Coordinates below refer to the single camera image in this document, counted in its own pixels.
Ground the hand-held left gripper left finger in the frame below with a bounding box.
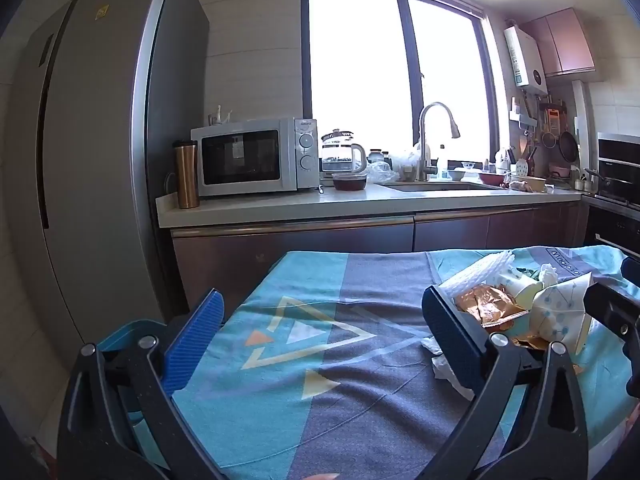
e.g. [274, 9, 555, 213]
[56, 288, 226, 480]

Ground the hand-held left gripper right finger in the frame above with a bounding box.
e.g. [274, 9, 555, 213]
[417, 285, 590, 480]

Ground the blue dotted paper cup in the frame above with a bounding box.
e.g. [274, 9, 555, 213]
[530, 272, 593, 356]

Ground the white foam net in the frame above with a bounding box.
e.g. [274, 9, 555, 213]
[440, 249, 516, 296]

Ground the blue plastic bin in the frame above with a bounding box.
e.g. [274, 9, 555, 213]
[95, 319, 171, 461]

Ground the gold foil wrapper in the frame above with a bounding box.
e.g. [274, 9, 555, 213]
[510, 332, 583, 376]
[455, 284, 528, 331]

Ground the crumpled pale paper cup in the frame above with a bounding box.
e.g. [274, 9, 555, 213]
[500, 272, 544, 309]

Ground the steel pot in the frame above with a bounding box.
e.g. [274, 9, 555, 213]
[582, 167, 608, 193]

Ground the black built-in oven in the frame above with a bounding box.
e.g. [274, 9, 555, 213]
[582, 132, 640, 258]

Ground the printed teal tablecloth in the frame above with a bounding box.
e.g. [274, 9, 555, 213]
[170, 245, 640, 480]

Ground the kitchen counter with cabinets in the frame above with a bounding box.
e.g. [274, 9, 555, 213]
[156, 182, 591, 321]

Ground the beige bowl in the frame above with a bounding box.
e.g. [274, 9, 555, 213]
[510, 175, 547, 193]

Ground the kitchen sink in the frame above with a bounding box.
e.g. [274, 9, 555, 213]
[385, 180, 501, 192]

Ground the copper travel tumbler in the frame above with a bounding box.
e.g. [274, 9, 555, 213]
[173, 140, 201, 210]

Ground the clear plastic bag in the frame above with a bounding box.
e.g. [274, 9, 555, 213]
[367, 157, 401, 183]

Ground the white microwave oven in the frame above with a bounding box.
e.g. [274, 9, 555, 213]
[190, 117, 319, 198]

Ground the dark red bowl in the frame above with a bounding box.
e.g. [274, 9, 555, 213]
[332, 172, 369, 192]

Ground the steel kitchen faucet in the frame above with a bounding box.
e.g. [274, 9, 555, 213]
[417, 102, 461, 182]

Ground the glass electric kettle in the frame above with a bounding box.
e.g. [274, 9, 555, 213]
[320, 128, 367, 176]

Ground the grey refrigerator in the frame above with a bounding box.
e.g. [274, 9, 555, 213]
[0, 0, 211, 361]

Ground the white water heater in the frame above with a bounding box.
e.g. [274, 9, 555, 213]
[503, 25, 548, 95]

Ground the kitchen window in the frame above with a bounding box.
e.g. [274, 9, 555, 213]
[300, 0, 506, 171]

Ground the wall utensil rack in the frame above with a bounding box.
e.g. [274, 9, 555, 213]
[510, 95, 568, 161]

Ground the pink wall cabinet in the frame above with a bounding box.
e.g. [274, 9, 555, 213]
[520, 7, 597, 78]

